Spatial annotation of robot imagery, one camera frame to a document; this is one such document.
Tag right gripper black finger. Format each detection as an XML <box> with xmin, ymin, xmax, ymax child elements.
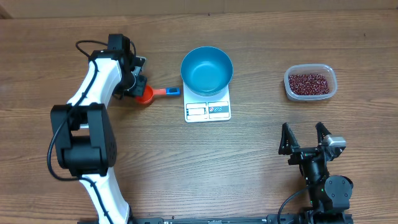
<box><xmin>315</xmin><ymin>122</ymin><xmax>331</xmax><ymax>145</ymax></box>
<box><xmin>278</xmin><ymin>123</ymin><xmax>300</xmax><ymax>155</ymax></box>

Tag red measuring scoop blue handle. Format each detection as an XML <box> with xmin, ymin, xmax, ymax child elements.
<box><xmin>135</xmin><ymin>85</ymin><xmax>181</xmax><ymax>105</ymax></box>

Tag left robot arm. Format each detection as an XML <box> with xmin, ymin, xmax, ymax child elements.
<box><xmin>47</xmin><ymin>34</ymin><xmax>147</xmax><ymax>223</ymax></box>

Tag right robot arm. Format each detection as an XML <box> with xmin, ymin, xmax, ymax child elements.
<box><xmin>276</xmin><ymin>122</ymin><xmax>353</xmax><ymax>223</ymax></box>

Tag white kitchen scale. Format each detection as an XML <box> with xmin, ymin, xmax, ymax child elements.
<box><xmin>183</xmin><ymin>84</ymin><xmax>231</xmax><ymax>123</ymax></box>

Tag blue bowl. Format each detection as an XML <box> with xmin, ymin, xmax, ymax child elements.
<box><xmin>180</xmin><ymin>46</ymin><xmax>234</xmax><ymax>96</ymax></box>

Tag red beans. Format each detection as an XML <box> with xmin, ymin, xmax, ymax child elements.
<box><xmin>288</xmin><ymin>73</ymin><xmax>330</xmax><ymax>95</ymax></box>

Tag clear plastic container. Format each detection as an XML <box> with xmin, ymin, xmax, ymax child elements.
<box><xmin>284</xmin><ymin>63</ymin><xmax>338</xmax><ymax>101</ymax></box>

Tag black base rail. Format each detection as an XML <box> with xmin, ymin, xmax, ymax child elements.
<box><xmin>128</xmin><ymin>214</ymin><xmax>354</xmax><ymax>224</ymax></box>

